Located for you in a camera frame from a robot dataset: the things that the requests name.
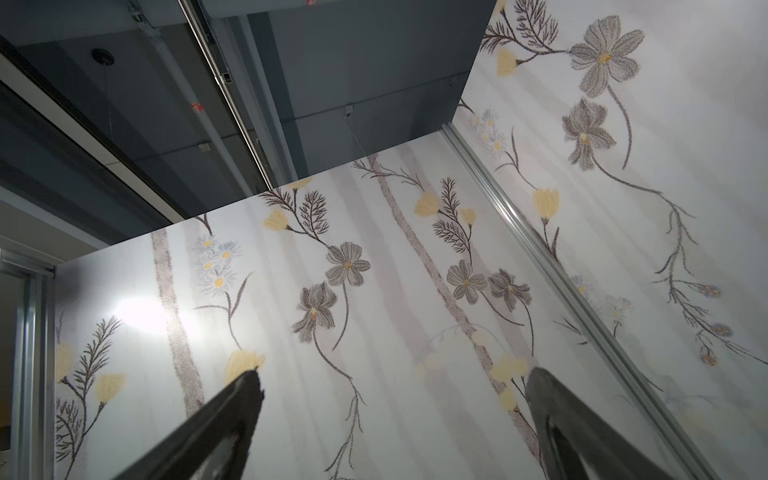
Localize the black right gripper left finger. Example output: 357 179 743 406
117 370 265 479

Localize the aluminium corner post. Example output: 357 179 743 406
440 122 719 479

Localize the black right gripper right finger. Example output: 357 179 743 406
525 367 672 479

